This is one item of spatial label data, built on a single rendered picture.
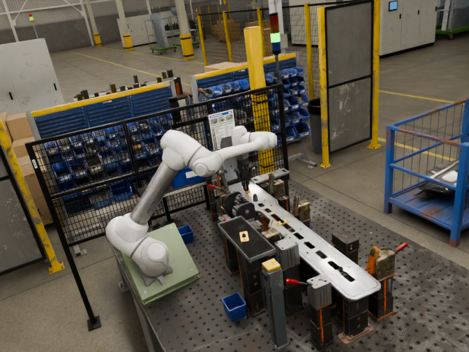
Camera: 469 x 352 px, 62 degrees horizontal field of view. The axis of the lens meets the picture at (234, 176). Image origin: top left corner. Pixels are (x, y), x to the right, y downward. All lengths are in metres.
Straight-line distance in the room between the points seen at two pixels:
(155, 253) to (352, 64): 3.95
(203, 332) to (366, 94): 4.28
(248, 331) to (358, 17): 4.21
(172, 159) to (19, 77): 6.83
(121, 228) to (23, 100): 6.67
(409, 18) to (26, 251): 12.18
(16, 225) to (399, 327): 3.33
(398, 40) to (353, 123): 8.11
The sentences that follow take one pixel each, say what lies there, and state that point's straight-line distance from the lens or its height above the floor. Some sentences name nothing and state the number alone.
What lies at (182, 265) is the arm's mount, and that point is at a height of 0.80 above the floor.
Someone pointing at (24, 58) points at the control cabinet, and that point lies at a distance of 8.63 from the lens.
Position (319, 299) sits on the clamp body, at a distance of 1.82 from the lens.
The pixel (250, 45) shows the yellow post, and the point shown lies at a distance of 3.12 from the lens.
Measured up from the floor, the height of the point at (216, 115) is 1.42.
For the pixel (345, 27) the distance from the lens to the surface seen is 5.28.
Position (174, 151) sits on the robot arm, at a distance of 2.00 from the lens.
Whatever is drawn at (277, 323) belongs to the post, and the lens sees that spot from 1.91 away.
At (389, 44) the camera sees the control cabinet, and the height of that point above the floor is 0.36.
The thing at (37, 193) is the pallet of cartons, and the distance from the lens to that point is 5.00.
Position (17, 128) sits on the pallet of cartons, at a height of 0.90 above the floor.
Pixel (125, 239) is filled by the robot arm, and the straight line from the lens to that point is 2.23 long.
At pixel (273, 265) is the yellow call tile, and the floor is 1.16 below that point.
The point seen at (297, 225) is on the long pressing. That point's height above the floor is 1.00.
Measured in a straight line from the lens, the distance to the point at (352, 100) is 5.56.
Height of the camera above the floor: 2.21
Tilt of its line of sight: 24 degrees down
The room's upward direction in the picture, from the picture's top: 8 degrees counter-clockwise
